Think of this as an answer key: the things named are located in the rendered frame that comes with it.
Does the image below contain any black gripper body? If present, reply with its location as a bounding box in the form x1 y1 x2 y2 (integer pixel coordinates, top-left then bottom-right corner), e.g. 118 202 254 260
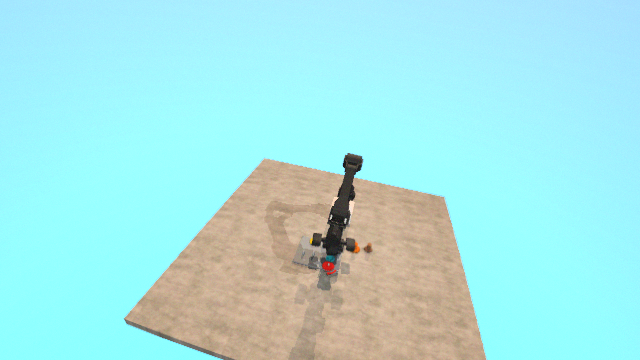
312 233 355 252

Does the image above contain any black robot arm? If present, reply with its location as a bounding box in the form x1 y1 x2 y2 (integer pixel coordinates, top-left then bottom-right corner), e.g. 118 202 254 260
325 153 364 256

